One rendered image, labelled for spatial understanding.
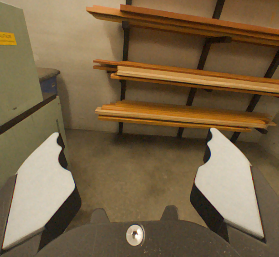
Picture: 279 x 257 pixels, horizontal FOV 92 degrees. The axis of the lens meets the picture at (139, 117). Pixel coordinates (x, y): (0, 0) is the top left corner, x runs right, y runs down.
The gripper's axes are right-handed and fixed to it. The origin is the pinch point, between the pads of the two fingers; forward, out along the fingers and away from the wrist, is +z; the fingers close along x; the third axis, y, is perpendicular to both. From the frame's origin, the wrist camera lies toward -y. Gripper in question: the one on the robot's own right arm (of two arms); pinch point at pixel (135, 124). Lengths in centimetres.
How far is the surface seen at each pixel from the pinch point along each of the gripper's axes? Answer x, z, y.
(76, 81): -81, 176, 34
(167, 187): 31, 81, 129
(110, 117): -32, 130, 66
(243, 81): 117, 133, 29
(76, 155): -78, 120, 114
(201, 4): 76, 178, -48
